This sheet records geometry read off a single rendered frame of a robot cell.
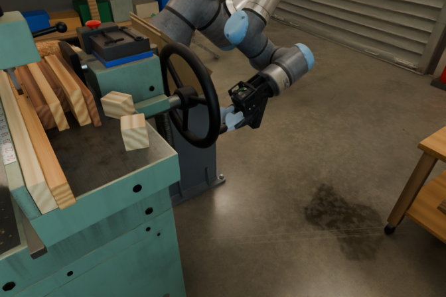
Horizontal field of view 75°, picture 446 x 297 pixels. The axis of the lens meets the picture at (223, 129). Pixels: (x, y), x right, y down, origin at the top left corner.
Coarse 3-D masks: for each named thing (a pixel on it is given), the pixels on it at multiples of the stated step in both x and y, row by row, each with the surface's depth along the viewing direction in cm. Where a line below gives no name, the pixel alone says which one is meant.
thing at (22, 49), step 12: (12, 12) 49; (0, 24) 44; (12, 24) 45; (24, 24) 46; (0, 36) 45; (12, 36) 46; (24, 36) 47; (0, 48) 45; (12, 48) 46; (24, 48) 47; (36, 48) 48; (0, 60) 46; (12, 60) 47; (24, 60) 48; (36, 60) 49
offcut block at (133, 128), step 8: (128, 120) 46; (136, 120) 46; (144, 120) 46; (128, 128) 44; (136, 128) 44; (144, 128) 45; (128, 136) 45; (136, 136) 45; (144, 136) 46; (128, 144) 46; (136, 144) 46; (144, 144) 46
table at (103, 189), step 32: (96, 96) 60; (160, 96) 66; (96, 128) 51; (64, 160) 44; (96, 160) 44; (128, 160) 44; (160, 160) 44; (96, 192) 40; (128, 192) 43; (32, 224) 36; (64, 224) 39
